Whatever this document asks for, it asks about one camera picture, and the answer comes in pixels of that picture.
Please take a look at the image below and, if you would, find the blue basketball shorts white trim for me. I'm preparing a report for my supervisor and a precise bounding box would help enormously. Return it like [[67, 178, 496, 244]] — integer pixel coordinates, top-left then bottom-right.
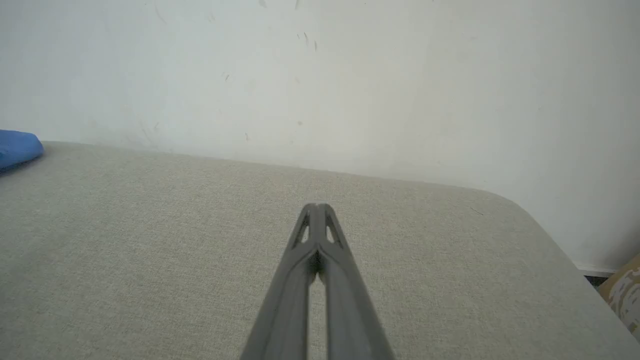
[[0, 129, 45, 173]]

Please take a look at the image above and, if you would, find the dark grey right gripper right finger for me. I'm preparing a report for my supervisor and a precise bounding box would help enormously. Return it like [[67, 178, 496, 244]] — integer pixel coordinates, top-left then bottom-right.
[[317, 203, 396, 360]]

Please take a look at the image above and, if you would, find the brown cardboard box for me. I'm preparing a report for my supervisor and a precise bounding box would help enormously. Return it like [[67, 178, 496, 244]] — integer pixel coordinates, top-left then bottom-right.
[[597, 254, 640, 343]]

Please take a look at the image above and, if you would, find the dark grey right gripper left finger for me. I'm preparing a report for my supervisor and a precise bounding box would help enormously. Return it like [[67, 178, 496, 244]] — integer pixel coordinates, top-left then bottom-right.
[[240, 203, 318, 360]]

